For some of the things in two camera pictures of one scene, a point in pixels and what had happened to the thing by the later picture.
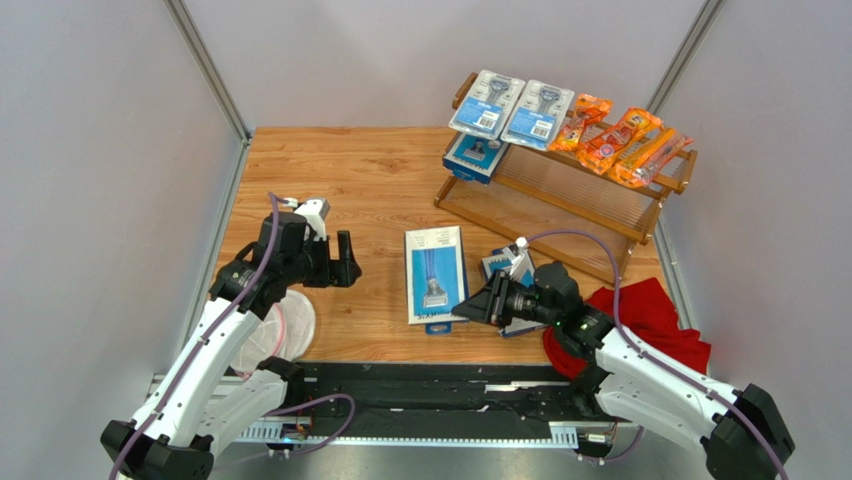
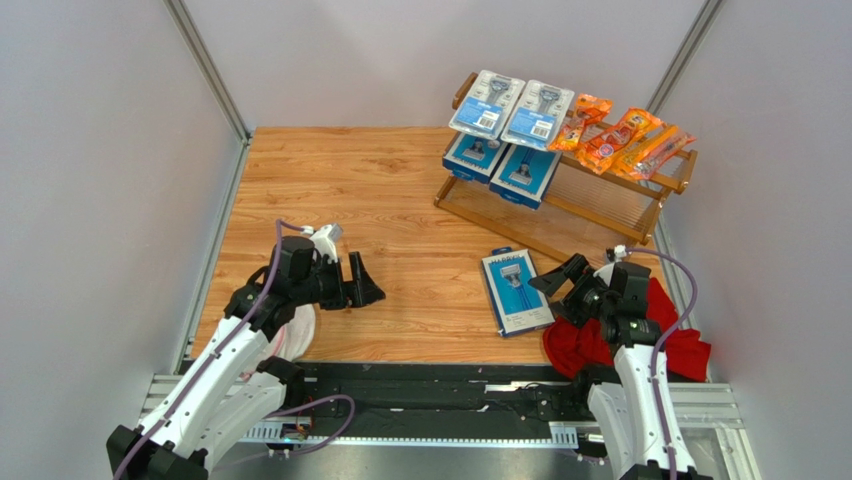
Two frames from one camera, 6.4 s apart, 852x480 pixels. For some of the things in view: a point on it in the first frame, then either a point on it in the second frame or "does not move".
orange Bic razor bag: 649,157 does not move
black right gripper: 499,300 → 576,290
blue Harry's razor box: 435,276 → 525,175
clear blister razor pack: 538,116 does not move
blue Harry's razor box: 473,157 does not move
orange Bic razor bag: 605,148 does not move
